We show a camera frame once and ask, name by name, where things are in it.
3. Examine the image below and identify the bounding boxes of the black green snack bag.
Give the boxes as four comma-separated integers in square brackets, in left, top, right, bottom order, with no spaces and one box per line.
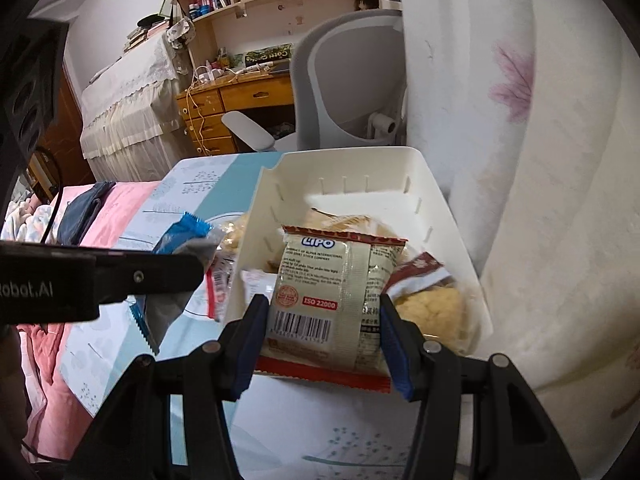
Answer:
[244,42,294,64]

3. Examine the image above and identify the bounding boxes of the cream biscuit packet red ends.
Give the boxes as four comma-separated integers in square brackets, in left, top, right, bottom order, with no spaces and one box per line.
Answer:
[255,224,408,395]

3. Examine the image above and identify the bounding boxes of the white plastic storage bin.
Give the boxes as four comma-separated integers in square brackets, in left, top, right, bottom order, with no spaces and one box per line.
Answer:
[222,146,494,361]

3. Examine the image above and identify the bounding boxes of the white cable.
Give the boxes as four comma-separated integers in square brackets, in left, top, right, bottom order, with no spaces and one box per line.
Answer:
[184,72,222,155]

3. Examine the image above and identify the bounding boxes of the grey office chair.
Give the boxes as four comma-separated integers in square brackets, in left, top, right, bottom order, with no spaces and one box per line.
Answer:
[220,0,408,155]

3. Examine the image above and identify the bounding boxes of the red white snack packet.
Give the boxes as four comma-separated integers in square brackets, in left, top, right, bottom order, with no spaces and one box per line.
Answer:
[387,251,454,307]

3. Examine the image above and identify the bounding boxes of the white snack wrapper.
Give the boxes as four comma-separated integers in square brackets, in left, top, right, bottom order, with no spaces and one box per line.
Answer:
[241,269,274,312]

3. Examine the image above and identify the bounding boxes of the wooden desk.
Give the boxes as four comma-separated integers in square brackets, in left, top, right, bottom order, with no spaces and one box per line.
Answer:
[175,71,301,158]

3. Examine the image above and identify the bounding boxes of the white floral quilt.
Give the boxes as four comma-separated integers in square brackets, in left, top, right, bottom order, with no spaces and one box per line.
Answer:
[395,0,640,480]

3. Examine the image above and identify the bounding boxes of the clear nut snack packet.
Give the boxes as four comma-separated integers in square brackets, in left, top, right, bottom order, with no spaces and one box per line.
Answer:
[214,213,252,262]

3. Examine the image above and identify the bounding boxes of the blue foil snack packet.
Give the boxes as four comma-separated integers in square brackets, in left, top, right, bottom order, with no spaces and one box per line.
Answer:
[131,211,212,357]

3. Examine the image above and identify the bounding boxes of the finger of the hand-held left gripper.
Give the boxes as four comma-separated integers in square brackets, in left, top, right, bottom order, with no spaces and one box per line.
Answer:
[96,253,202,307]

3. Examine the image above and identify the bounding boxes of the stack of books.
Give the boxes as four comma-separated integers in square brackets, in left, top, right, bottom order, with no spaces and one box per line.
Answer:
[122,19,172,54]

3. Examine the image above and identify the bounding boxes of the lace covered piano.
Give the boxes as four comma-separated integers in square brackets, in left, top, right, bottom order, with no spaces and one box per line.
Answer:
[80,35,197,182]

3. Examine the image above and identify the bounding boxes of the dark blue jeans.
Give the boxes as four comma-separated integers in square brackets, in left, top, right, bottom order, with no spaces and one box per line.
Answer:
[54,180,117,247]

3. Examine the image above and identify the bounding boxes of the black cable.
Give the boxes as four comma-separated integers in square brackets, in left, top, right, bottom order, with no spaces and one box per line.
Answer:
[34,145,67,244]

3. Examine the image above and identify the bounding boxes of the wooden bookshelf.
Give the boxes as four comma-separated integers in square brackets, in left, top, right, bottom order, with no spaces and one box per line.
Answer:
[170,0,372,63]

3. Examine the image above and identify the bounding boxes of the grey foil snack packet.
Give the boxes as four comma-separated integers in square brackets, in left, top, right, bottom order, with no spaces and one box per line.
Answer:
[150,237,238,356]

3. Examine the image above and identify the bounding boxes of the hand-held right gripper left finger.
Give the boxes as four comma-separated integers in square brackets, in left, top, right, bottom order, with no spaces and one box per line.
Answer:
[64,294,271,480]

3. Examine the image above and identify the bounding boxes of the patterned fabric bag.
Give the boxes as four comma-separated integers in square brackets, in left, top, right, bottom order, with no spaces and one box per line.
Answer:
[162,16,197,52]

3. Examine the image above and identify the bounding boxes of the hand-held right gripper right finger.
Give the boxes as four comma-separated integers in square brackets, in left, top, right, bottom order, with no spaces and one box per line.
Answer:
[377,292,581,480]

